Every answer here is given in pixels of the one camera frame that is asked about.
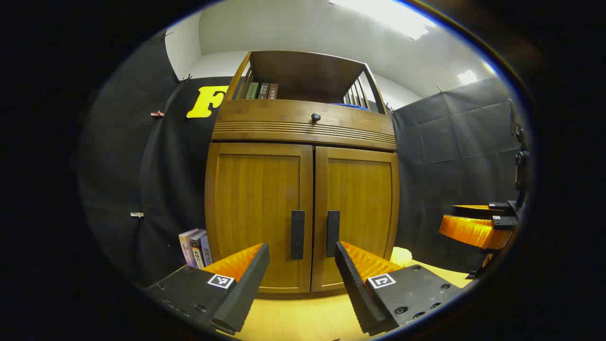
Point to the wooden cabinet door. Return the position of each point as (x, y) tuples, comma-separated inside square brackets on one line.
[(360, 203), (255, 213)]

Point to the reddish brown book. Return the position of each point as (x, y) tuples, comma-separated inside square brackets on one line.
[(273, 91)]

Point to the pale purple book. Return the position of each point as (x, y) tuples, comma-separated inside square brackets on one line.
[(187, 246)]

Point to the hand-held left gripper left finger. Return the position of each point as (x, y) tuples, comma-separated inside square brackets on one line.
[(246, 289)]

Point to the wooden double-door shoe cabinet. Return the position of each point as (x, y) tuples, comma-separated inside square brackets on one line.
[(303, 71)]

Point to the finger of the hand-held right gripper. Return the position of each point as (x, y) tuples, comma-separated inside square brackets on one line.
[(473, 232), (473, 210)]

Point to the green book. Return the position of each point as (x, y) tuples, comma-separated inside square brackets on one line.
[(252, 91)]

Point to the grey-blue book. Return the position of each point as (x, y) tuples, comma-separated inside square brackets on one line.
[(206, 251)]

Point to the dark brown book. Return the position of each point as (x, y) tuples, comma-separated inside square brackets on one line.
[(263, 91)]

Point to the pale yellow object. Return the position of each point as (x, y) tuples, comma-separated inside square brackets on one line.
[(401, 256)]

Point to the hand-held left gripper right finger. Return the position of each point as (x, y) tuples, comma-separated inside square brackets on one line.
[(355, 289)]

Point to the small ceiling light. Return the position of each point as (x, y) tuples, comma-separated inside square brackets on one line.
[(467, 77)]

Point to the large ceiling light panel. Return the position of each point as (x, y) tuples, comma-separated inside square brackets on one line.
[(388, 16)]

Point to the blue cloth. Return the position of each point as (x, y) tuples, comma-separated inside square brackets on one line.
[(350, 106)]

